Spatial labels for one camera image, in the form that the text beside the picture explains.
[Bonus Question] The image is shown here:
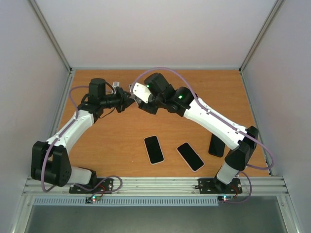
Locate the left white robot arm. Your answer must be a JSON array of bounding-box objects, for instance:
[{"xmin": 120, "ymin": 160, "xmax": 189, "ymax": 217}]
[{"xmin": 31, "ymin": 78, "xmax": 134, "ymax": 193}]

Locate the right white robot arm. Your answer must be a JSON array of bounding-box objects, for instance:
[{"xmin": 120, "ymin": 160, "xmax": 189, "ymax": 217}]
[{"xmin": 131, "ymin": 73, "xmax": 259, "ymax": 193}]

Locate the phone in white case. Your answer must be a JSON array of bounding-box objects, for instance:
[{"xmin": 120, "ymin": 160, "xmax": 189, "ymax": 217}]
[{"xmin": 144, "ymin": 135, "xmax": 165, "ymax": 165}]

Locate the phone in pink case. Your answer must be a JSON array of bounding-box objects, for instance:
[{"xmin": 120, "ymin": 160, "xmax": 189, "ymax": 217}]
[{"xmin": 177, "ymin": 142, "xmax": 205, "ymax": 172}]

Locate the phone in black case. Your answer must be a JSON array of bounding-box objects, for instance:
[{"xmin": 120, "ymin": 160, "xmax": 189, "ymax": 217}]
[{"xmin": 208, "ymin": 134, "xmax": 225, "ymax": 158}]

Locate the left circuit board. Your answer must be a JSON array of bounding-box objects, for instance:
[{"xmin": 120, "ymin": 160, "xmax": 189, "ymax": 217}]
[{"xmin": 85, "ymin": 196, "xmax": 101, "ymax": 204}]

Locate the circuit board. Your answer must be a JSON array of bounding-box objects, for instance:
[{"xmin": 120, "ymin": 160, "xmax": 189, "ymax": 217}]
[
  {"xmin": 85, "ymin": 196, "xmax": 101, "ymax": 204},
  {"xmin": 218, "ymin": 194, "xmax": 238, "ymax": 202}
]

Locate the right circuit board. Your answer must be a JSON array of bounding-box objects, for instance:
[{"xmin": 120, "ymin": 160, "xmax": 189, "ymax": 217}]
[{"xmin": 218, "ymin": 194, "xmax": 238, "ymax": 202}]

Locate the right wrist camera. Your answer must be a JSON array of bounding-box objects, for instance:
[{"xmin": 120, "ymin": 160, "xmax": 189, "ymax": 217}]
[{"xmin": 132, "ymin": 83, "xmax": 151, "ymax": 103}]

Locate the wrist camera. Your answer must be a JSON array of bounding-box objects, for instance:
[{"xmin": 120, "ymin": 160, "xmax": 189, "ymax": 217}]
[
  {"xmin": 132, "ymin": 83, "xmax": 151, "ymax": 103},
  {"xmin": 111, "ymin": 82, "xmax": 120, "ymax": 94}
]

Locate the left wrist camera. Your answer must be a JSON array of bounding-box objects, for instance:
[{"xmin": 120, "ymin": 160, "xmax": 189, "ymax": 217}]
[{"xmin": 111, "ymin": 82, "xmax": 120, "ymax": 94}]

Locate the aluminium front rail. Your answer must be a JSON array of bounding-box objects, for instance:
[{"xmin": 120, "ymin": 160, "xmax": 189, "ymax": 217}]
[{"xmin": 22, "ymin": 177, "xmax": 289, "ymax": 197}]

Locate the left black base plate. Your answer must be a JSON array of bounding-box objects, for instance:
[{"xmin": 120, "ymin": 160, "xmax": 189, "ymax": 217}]
[{"xmin": 69, "ymin": 178, "xmax": 114, "ymax": 194}]

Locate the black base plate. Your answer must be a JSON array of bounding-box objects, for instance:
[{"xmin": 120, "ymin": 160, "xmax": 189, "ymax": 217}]
[
  {"xmin": 69, "ymin": 178, "xmax": 114, "ymax": 194},
  {"xmin": 197, "ymin": 178, "xmax": 242, "ymax": 194}
]

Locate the grey slotted cable duct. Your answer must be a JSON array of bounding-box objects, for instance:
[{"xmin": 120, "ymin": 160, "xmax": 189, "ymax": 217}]
[{"xmin": 33, "ymin": 197, "xmax": 218, "ymax": 207}]

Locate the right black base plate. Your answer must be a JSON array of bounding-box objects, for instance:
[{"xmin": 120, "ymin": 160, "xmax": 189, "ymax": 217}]
[{"xmin": 197, "ymin": 178, "xmax": 242, "ymax": 194}]

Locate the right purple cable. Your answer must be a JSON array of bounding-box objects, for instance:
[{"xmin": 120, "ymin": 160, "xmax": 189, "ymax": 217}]
[{"xmin": 130, "ymin": 67, "xmax": 276, "ymax": 204}]

